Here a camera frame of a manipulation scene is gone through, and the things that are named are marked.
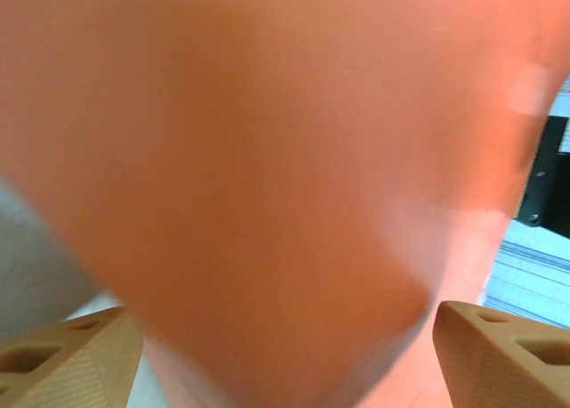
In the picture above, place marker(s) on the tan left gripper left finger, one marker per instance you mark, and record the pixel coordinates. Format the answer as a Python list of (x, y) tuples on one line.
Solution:
[(67, 368)]

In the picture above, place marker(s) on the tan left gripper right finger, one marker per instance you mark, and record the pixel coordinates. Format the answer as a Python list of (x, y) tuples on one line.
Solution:
[(499, 363)]

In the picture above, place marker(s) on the orange wrapping paper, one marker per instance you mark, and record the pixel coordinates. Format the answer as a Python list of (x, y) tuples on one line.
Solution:
[(267, 158)]

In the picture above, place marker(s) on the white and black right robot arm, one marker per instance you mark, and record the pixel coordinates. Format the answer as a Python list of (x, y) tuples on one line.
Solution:
[(552, 181)]

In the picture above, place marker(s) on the aluminium frame rails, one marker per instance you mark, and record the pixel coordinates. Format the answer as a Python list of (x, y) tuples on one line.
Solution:
[(530, 274)]

